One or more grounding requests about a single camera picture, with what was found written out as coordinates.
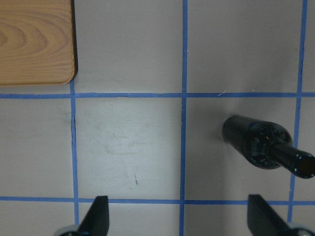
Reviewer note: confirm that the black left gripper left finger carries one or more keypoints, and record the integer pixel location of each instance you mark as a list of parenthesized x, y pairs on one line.
[(96, 221)]

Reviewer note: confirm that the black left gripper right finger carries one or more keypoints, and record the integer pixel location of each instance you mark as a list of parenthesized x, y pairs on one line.
[(262, 220)]

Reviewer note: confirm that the dark glass wine bottle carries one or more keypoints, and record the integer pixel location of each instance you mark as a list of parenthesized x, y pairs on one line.
[(267, 145)]

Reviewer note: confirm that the wooden rectangular tray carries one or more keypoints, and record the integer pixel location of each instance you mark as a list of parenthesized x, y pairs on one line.
[(37, 42)]

